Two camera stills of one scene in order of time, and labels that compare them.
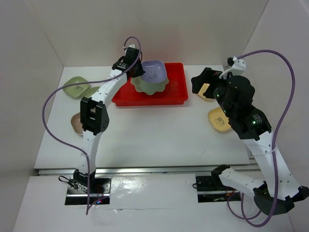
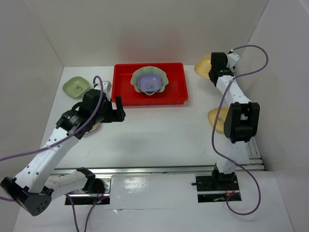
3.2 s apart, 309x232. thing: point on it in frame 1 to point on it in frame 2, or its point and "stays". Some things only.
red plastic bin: [175, 92] stays
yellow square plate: [218, 120] stays
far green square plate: [76, 90] stays
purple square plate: [155, 71] to [149, 82]
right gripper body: [218, 85] to [226, 67]
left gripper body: [138, 70] to [107, 114]
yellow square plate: [203, 89] to [203, 66]
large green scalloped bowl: [148, 88] stays
